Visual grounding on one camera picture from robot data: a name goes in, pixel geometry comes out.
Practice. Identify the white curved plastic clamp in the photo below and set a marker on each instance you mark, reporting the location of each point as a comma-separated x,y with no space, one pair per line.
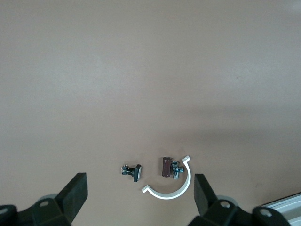
189,179

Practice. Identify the aluminium table edge profile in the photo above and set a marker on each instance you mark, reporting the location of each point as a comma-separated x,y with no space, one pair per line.
287,204

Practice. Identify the brown cylindrical component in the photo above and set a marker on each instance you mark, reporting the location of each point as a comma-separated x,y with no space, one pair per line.
165,168

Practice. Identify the small chrome metal fitting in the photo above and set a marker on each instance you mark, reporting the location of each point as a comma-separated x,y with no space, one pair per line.
175,170

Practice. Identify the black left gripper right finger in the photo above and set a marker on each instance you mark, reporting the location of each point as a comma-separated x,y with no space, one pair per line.
204,200

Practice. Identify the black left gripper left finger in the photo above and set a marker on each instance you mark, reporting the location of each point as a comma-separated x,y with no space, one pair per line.
70,200

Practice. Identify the small black switch component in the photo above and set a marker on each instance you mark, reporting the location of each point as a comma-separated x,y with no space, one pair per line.
136,173

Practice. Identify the brown table cover mat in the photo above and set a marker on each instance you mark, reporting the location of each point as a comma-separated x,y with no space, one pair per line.
141,70

